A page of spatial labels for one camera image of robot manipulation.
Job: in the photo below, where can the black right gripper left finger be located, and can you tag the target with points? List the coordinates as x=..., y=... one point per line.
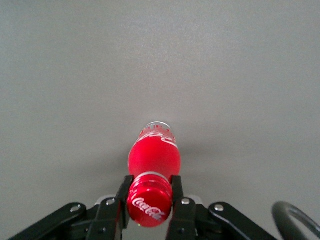
x=105, y=220

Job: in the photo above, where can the dark grey table mat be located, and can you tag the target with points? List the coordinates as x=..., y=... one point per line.
x=160, y=62

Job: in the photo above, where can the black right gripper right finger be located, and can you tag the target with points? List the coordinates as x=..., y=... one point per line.
x=187, y=220

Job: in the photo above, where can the red coke bottle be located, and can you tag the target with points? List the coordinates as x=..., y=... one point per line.
x=153, y=160

